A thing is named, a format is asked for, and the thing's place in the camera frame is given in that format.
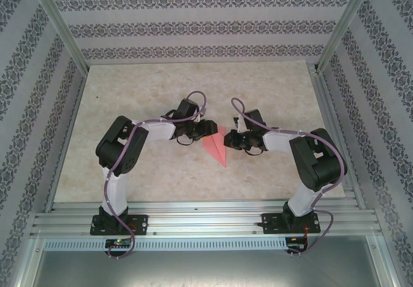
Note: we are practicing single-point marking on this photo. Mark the pink paper sheet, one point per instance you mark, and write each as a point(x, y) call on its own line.
point(216, 148)

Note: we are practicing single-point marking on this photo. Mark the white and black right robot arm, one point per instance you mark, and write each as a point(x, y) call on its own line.
point(316, 161)

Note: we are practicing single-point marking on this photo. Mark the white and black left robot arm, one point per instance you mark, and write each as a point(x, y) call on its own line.
point(122, 145)

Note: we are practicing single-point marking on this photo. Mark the grey sheet metal panel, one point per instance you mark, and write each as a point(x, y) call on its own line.
point(206, 271)

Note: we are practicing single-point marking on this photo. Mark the aluminium side rail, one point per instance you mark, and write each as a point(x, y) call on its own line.
point(66, 138)
point(326, 100)

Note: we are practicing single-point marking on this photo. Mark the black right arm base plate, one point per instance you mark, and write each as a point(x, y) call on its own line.
point(271, 219)

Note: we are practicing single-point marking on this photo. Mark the aluminium mounting rail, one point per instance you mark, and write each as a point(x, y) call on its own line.
point(200, 222)

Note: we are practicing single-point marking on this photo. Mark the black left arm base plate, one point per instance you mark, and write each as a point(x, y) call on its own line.
point(142, 222)

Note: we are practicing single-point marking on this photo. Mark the aluminium frame post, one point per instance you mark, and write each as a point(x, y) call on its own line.
point(345, 22)
point(60, 22)

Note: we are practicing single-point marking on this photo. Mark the aluminium lower frame beam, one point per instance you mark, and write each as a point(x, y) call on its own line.
point(30, 264)
point(384, 264)

